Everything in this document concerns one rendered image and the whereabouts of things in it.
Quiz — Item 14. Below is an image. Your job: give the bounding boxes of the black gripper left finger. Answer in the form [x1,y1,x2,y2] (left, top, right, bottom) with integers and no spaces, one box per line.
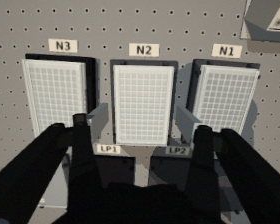
[0,103,113,224]

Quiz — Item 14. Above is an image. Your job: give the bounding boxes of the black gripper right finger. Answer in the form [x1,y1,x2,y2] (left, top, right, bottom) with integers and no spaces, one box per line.
[175,105,280,224]

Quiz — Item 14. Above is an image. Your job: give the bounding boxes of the grey button panel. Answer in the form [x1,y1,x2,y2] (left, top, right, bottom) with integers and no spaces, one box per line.
[239,0,280,41]

